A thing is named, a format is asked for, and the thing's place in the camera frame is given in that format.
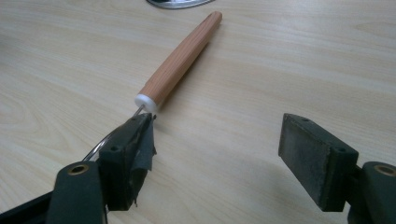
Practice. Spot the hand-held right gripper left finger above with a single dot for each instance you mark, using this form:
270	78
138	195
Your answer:
121	165

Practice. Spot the shiny metal bowl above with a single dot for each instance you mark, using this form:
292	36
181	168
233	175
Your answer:
179	3

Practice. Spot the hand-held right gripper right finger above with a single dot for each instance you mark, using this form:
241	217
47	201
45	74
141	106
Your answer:
314	155

